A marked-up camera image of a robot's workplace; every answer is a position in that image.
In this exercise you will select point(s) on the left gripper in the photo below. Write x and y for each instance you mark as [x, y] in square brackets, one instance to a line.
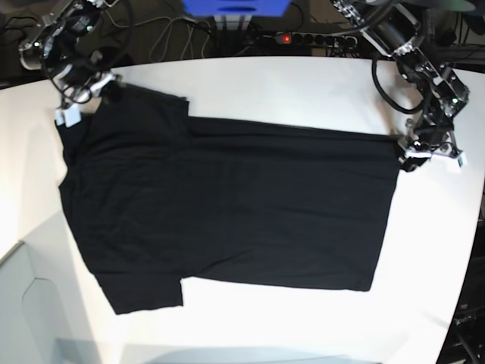
[423, 140]

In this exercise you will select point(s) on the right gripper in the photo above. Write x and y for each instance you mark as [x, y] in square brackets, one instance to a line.
[78, 85]

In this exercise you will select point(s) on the black T-shirt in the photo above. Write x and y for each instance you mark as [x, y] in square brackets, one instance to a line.
[153, 195]

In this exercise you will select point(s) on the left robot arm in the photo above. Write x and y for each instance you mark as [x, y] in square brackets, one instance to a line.
[397, 34]

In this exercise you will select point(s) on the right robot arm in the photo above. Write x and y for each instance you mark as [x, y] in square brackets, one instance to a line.
[51, 47]

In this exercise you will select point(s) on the blue plastic box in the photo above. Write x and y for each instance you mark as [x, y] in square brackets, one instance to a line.
[264, 8]

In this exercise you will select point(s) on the black power strip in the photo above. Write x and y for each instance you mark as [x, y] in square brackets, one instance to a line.
[314, 40]

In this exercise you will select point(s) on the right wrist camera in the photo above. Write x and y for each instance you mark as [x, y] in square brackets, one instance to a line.
[68, 116]

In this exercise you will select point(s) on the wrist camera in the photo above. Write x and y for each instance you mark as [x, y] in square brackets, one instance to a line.
[457, 162]
[68, 116]

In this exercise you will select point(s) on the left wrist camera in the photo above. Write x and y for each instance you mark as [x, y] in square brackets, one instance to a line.
[457, 162]

